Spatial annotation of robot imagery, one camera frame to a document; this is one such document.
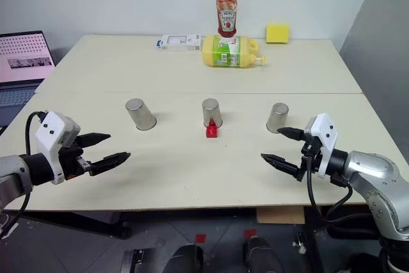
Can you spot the brown cardboard piece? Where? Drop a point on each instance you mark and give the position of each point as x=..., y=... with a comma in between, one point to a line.
x=280, y=215

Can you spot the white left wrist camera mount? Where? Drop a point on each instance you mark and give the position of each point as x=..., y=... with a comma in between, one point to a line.
x=51, y=138

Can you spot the steel cup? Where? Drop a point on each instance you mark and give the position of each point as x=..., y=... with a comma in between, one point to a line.
x=140, y=114
x=211, y=112
x=278, y=118

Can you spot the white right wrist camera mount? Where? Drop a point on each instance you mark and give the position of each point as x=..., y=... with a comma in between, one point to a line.
x=324, y=142

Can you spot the small red toy block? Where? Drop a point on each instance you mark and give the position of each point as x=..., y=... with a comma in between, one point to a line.
x=211, y=131

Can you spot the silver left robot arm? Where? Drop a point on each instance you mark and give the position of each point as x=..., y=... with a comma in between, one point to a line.
x=16, y=170

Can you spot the dark rounded robot foot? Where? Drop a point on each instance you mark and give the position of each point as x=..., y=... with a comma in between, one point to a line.
x=187, y=258
x=263, y=254

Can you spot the white flat box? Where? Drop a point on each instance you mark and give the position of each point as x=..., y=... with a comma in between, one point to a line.
x=179, y=42

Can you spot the yellow sponge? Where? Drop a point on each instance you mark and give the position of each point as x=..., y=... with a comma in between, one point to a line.
x=277, y=33

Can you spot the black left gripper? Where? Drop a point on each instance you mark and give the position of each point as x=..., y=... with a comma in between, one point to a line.
x=72, y=158

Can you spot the open laptop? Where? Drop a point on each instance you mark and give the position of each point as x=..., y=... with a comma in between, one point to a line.
x=20, y=62

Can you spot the red ketchup bottle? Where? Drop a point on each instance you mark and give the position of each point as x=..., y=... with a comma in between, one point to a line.
x=227, y=14

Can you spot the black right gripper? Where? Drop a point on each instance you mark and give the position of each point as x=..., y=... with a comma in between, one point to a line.
x=310, y=158

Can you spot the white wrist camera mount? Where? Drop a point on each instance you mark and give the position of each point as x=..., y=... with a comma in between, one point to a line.
x=51, y=138
x=324, y=142

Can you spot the yellow pump bottle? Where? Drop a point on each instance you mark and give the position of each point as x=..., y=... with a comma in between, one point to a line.
x=227, y=52

